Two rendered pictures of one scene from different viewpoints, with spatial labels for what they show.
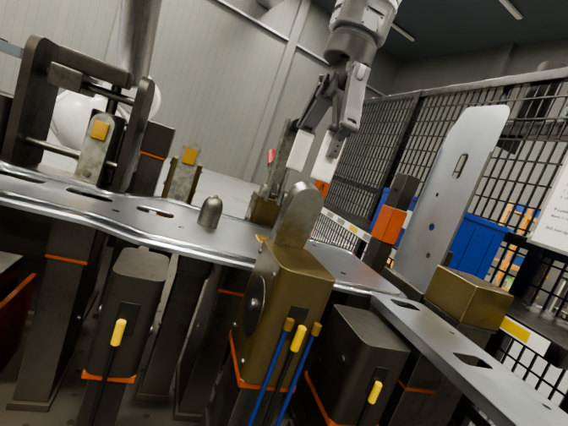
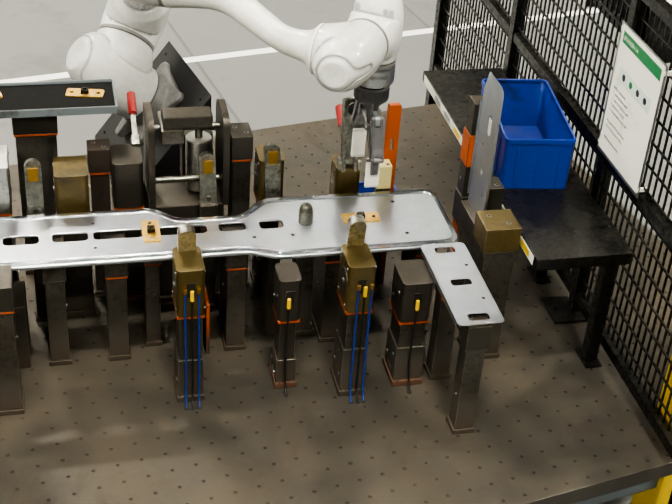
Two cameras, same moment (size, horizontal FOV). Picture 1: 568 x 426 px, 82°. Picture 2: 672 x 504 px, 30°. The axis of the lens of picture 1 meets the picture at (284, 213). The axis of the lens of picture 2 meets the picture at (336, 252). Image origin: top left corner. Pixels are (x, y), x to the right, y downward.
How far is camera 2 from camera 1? 2.29 m
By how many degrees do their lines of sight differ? 26
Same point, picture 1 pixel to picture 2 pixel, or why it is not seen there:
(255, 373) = (351, 308)
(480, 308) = (496, 242)
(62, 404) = (250, 344)
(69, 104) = (98, 64)
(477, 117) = (494, 86)
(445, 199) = (485, 151)
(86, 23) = not seen: outside the picture
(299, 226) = (357, 236)
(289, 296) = (356, 277)
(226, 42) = not seen: outside the picture
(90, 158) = (207, 187)
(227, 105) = not seen: outside the picture
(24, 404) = (233, 346)
